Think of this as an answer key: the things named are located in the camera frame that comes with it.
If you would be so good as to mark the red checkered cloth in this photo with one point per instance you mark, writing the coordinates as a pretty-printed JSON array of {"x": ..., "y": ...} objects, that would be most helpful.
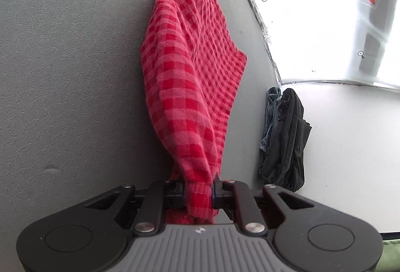
[{"x": 192, "y": 71}]

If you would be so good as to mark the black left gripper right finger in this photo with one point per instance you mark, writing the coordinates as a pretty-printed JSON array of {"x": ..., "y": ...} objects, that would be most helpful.
[{"x": 270, "y": 211}]

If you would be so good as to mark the black folded garment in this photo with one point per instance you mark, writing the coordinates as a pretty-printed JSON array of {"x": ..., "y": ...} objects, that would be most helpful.
[{"x": 283, "y": 163}]

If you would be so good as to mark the white play mat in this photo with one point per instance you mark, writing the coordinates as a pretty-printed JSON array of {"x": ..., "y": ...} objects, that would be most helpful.
[{"x": 332, "y": 41}]

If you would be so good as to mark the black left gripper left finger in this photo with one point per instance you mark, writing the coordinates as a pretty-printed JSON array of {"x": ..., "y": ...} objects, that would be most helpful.
[{"x": 141, "y": 212}]

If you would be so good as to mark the green object at corner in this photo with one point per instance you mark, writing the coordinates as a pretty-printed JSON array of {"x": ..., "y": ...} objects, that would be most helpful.
[{"x": 390, "y": 259}]

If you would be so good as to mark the blue denim garment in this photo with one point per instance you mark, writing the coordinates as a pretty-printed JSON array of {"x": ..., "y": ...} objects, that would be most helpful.
[{"x": 271, "y": 115}]

